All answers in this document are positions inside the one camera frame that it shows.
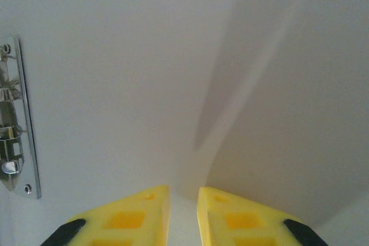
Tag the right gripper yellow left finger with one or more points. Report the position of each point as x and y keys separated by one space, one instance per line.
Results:
x=129 y=223

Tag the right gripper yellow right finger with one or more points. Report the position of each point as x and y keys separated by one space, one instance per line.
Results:
x=236 y=223

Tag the metal folder fastener clip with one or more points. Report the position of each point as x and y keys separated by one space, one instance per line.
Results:
x=17 y=142

